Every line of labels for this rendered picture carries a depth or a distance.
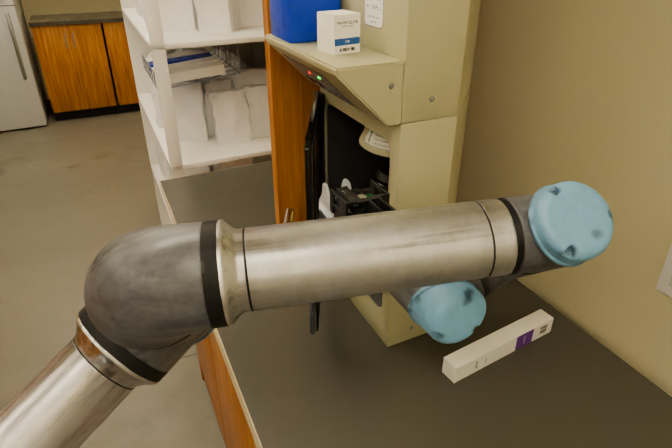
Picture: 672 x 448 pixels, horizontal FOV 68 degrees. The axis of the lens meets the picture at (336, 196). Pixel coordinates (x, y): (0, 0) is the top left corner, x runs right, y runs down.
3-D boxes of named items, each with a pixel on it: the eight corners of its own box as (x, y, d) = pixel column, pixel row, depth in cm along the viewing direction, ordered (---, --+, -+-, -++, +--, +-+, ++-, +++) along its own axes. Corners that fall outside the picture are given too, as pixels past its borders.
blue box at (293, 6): (319, 31, 99) (318, -19, 95) (341, 39, 91) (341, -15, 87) (270, 35, 95) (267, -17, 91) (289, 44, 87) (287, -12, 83)
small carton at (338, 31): (342, 46, 85) (342, 9, 82) (360, 51, 81) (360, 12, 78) (317, 50, 82) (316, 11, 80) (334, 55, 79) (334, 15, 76)
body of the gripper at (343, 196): (371, 177, 76) (416, 212, 66) (369, 226, 80) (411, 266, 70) (325, 187, 73) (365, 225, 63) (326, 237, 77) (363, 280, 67)
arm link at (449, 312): (499, 322, 58) (439, 362, 56) (442, 271, 67) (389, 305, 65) (490, 275, 54) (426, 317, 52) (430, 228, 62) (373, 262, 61)
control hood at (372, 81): (319, 79, 105) (318, 29, 101) (401, 125, 79) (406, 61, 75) (267, 85, 101) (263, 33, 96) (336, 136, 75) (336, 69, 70)
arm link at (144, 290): (37, 213, 40) (604, 151, 46) (89, 238, 50) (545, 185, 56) (36, 366, 37) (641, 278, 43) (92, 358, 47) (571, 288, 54)
